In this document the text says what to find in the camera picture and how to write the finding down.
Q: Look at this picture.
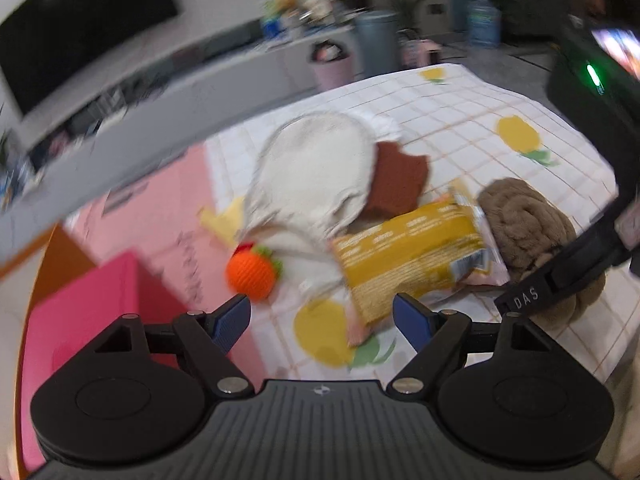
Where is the orange crochet fruit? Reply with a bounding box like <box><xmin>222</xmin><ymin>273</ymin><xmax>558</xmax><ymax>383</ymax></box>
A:
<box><xmin>224</xmin><ymin>243</ymin><xmax>283</xmax><ymax>302</ymax></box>

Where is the yellow snack package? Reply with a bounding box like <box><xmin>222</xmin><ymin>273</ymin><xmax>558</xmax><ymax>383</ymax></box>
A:
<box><xmin>332</xmin><ymin>179</ymin><xmax>510</xmax><ymax>347</ymax></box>

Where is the yellow cloth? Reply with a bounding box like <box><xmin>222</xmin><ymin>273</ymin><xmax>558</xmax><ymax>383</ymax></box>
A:
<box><xmin>198</xmin><ymin>197</ymin><xmax>244</xmax><ymax>249</ymax></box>

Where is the brown felt piece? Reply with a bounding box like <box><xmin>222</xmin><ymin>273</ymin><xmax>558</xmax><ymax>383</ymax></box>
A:
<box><xmin>359</xmin><ymin>141</ymin><xmax>430</xmax><ymax>220</ymax></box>

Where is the brown plush toy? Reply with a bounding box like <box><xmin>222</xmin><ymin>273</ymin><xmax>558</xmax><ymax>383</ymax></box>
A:
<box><xmin>477</xmin><ymin>178</ymin><xmax>606</xmax><ymax>333</ymax></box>

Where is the white round cloth bag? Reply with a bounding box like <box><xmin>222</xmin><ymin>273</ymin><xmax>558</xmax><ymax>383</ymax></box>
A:
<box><xmin>243</xmin><ymin>112</ymin><xmax>376</xmax><ymax>240</ymax></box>

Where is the white tissue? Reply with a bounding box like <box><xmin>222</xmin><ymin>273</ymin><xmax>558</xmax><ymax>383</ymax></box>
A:
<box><xmin>350</xmin><ymin>112</ymin><xmax>404</xmax><ymax>143</ymax></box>

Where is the lemon pattern tablecloth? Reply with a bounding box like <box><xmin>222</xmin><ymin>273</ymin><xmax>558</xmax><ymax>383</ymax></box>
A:
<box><xmin>204</xmin><ymin>64</ymin><xmax>615</xmax><ymax>382</ymax></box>

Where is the water bottle jug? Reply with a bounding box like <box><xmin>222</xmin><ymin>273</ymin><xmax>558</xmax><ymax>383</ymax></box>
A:
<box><xmin>468</xmin><ymin>0</ymin><xmax>501</xmax><ymax>48</ymax></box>

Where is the red Wonderlab box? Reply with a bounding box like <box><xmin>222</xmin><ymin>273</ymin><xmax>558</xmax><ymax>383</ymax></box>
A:
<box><xmin>19</xmin><ymin>251</ymin><xmax>266</xmax><ymax>474</ymax></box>

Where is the pink small heater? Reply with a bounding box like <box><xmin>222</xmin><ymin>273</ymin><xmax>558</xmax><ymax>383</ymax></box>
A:
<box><xmin>400</xmin><ymin>39</ymin><xmax>442</xmax><ymax>70</ymax></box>

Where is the orange cardboard box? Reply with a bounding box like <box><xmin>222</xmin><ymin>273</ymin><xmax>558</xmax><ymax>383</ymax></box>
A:
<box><xmin>1</xmin><ymin>224</ymin><xmax>96</xmax><ymax>479</ymax></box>

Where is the grey trash can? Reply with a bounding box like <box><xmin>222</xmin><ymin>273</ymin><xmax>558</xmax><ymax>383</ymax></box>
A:
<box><xmin>354</xmin><ymin>10</ymin><xmax>401</xmax><ymax>78</ymax></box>

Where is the pink waste bin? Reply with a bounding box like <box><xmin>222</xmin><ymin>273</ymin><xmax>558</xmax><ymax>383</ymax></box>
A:
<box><xmin>309</xmin><ymin>39</ymin><xmax>354</xmax><ymax>91</ymax></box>

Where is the teddy bear figurine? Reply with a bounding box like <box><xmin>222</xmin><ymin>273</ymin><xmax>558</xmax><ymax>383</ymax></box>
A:
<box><xmin>273</xmin><ymin>0</ymin><xmax>300</xmax><ymax>27</ymax></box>

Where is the black television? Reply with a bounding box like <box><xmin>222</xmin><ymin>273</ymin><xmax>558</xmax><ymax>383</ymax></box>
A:
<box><xmin>1</xmin><ymin>0</ymin><xmax>179</xmax><ymax>115</ymax></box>

